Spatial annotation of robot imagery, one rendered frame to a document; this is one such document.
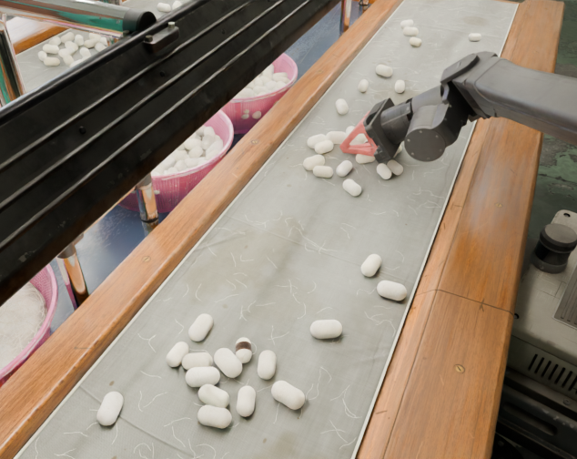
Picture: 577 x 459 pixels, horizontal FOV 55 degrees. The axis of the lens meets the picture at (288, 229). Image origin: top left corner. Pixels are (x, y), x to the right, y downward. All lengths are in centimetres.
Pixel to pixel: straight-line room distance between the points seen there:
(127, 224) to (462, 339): 55
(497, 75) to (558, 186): 168
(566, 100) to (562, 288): 65
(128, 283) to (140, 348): 9
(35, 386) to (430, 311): 44
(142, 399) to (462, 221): 49
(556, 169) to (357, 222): 177
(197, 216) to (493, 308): 41
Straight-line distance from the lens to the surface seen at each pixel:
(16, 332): 74
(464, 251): 77
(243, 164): 89
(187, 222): 78
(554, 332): 113
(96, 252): 90
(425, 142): 79
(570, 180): 247
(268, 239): 78
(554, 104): 63
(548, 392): 118
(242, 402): 59
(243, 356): 63
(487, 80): 76
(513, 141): 104
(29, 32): 146
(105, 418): 61
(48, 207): 33
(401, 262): 77
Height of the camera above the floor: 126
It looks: 41 degrees down
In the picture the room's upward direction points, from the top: 2 degrees clockwise
